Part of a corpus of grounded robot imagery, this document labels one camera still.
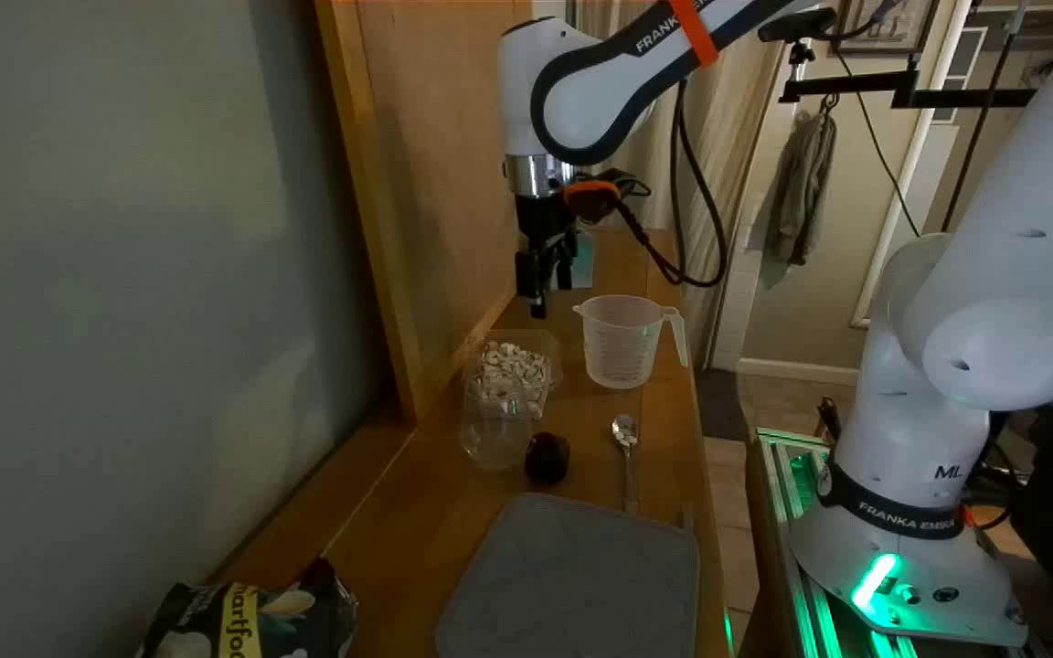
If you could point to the metal spoon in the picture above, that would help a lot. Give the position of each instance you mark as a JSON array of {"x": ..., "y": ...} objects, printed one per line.
[{"x": 621, "y": 432}]

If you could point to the large wooden back panel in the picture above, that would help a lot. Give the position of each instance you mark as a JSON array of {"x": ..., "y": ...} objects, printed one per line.
[{"x": 430, "y": 183}]

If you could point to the clear tray of nuts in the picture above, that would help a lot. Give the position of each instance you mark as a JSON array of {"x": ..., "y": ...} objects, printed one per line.
[{"x": 498, "y": 432}]

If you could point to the small black round object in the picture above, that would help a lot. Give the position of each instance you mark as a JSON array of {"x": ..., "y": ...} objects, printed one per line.
[{"x": 544, "y": 458}]

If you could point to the grey quilted pot holder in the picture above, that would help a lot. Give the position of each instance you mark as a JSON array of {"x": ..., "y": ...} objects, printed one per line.
[{"x": 567, "y": 581}]

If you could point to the black metal bracket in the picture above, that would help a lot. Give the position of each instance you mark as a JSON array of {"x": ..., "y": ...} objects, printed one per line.
[{"x": 904, "y": 90}]

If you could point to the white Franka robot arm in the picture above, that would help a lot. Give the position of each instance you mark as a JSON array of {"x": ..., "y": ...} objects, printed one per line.
[{"x": 1012, "y": 304}]

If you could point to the green lit aluminium mount frame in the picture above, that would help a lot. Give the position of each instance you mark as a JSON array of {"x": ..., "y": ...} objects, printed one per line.
[{"x": 794, "y": 489}]

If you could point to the black yellow snack bag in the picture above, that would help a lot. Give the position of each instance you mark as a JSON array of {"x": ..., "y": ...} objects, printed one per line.
[{"x": 247, "y": 616}]

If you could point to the clear container of white beans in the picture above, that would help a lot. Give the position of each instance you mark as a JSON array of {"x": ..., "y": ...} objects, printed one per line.
[{"x": 514, "y": 370}]

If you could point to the clear plastic measuring jug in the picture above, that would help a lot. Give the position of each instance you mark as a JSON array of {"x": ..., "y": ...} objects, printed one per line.
[{"x": 617, "y": 341}]

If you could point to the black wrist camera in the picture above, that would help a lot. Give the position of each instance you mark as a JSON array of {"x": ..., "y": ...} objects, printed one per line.
[{"x": 592, "y": 194}]

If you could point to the hanging grey cloth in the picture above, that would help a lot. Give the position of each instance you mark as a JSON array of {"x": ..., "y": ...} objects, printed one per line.
[{"x": 799, "y": 194}]

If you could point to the framed wall picture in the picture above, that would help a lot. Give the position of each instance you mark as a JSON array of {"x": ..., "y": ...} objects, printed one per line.
[{"x": 887, "y": 25}]

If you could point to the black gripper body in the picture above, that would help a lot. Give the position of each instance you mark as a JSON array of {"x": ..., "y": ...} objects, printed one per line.
[{"x": 544, "y": 241}]

